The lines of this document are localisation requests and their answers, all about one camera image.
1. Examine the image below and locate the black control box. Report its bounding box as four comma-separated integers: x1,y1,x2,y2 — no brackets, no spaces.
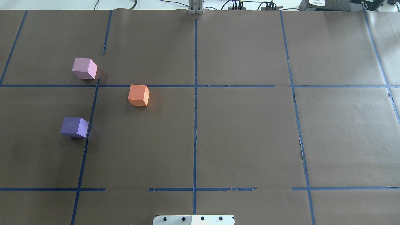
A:
299,0,351,12

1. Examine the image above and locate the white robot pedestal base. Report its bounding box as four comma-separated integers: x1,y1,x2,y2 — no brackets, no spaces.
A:
152,215,235,225

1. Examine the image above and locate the orange foam cube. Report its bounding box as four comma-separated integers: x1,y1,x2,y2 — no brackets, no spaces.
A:
127,84,150,107

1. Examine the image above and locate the light pink foam cube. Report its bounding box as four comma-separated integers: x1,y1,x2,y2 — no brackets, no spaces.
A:
72,57,98,80

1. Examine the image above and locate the black power strip left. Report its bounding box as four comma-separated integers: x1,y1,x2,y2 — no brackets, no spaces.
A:
228,6,246,11

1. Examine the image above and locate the black power strip right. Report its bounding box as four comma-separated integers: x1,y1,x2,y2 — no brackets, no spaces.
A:
260,6,283,11

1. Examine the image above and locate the dark purple foam cube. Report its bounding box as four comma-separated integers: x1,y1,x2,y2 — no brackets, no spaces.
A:
60,117,89,138

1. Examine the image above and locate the black power strip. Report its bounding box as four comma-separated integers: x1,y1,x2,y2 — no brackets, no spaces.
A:
260,6,283,11
228,6,246,11

